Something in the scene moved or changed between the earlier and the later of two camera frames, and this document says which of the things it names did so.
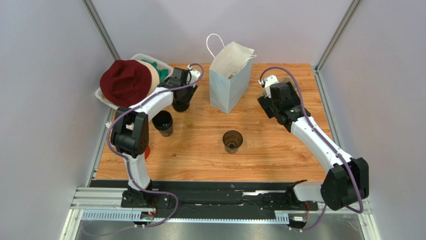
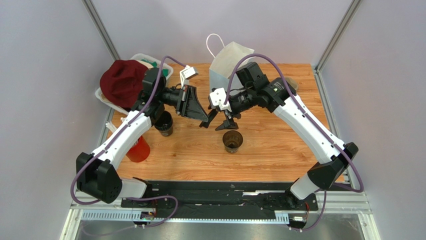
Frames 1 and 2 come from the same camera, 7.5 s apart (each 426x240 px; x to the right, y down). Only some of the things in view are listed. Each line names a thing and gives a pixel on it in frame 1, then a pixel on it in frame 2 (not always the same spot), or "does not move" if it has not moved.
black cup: (163, 122) does not move
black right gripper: (268, 106) → (223, 113)
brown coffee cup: (232, 140) does not move
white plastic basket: (168, 69) does not move
